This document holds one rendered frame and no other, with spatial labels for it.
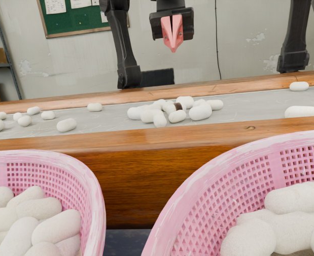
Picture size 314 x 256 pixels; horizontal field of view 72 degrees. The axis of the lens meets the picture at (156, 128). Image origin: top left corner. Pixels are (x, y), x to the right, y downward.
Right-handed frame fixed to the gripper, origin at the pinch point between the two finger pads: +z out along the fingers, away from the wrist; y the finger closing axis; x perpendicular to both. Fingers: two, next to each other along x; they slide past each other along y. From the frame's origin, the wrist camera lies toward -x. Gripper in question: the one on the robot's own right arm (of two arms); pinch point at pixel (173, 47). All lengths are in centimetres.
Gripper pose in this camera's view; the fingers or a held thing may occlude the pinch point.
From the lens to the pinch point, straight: 50.2
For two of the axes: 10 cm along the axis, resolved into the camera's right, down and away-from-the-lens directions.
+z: -0.1, 8.4, -5.4
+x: 1.5, 5.3, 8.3
